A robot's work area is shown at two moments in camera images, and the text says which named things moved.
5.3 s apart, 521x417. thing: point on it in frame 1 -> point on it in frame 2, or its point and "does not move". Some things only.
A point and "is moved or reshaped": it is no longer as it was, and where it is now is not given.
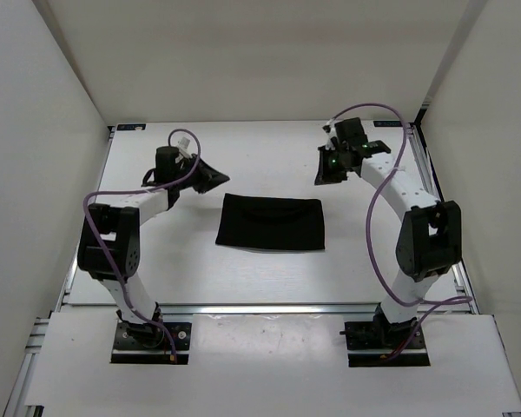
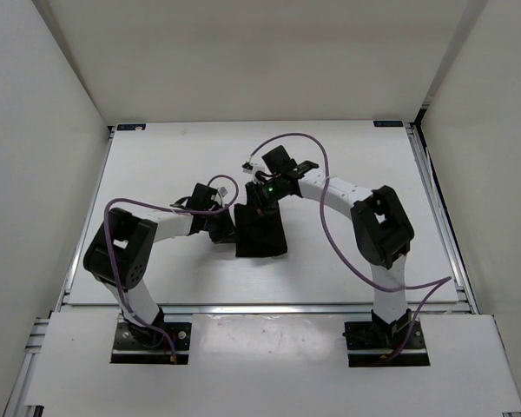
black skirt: (271, 222) is moved or reshaped
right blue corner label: (387, 123) does not move
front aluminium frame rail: (260, 310) does not move
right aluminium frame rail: (426, 163) does not move
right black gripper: (323, 175) -> (255, 204)
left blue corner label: (131, 127) does not move
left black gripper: (209, 177) -> (227, 233)
